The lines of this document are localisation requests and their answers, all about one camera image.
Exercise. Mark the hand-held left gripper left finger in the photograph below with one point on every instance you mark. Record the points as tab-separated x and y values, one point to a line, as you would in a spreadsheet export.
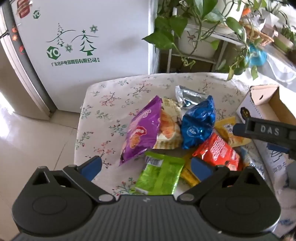
93	166

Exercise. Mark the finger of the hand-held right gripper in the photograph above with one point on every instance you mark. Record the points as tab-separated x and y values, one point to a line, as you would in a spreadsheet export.
261	131

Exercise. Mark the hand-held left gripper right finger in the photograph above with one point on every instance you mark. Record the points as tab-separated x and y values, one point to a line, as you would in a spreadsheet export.
200	168

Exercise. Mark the red snack bag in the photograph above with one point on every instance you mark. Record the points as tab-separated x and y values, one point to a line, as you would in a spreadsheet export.
217	150

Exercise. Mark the cardboard box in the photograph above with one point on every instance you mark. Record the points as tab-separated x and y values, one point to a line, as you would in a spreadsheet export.
261	98

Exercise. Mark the yellow white-label snack packet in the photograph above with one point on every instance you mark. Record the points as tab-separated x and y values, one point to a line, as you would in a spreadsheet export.
225	128

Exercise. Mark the blue snack bag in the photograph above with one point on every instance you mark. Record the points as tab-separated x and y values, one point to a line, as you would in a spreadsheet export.
196	125

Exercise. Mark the orange and white bread bag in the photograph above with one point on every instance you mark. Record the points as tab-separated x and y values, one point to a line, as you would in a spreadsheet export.
168	129

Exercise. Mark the purple snack bag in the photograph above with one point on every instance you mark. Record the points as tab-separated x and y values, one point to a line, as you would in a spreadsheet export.
141	129

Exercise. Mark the silver snack bag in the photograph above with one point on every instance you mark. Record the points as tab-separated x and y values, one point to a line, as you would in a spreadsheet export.
187	95

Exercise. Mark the yellow orange snack packet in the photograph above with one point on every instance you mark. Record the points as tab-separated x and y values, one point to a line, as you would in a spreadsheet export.
188	175

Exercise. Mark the pale blue snack packet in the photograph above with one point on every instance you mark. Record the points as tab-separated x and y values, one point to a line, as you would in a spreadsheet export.
251	161

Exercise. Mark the green snack bag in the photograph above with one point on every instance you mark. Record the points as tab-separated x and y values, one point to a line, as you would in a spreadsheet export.
159	173

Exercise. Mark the clear plastic sheet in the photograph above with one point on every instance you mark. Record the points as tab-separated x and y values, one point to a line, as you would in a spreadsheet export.
282	71

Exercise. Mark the floral tablecloth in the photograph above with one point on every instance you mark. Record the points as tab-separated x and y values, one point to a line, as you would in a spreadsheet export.
111	104

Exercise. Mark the white metal plant rack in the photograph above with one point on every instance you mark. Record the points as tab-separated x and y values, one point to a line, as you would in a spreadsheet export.
223	53

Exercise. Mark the small potted plant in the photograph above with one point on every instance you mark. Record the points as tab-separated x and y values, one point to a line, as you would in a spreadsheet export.
284	39

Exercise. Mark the wicker basket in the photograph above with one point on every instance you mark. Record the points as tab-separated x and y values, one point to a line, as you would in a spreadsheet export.
259	36

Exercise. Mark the white planter pot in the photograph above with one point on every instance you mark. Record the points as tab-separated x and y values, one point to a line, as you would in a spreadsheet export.
198	44

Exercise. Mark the white chest freezer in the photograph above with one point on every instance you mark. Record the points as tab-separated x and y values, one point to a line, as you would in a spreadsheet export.
104	46

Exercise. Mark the green pothos plant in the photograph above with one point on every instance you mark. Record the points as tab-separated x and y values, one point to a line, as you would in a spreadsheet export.
171	25

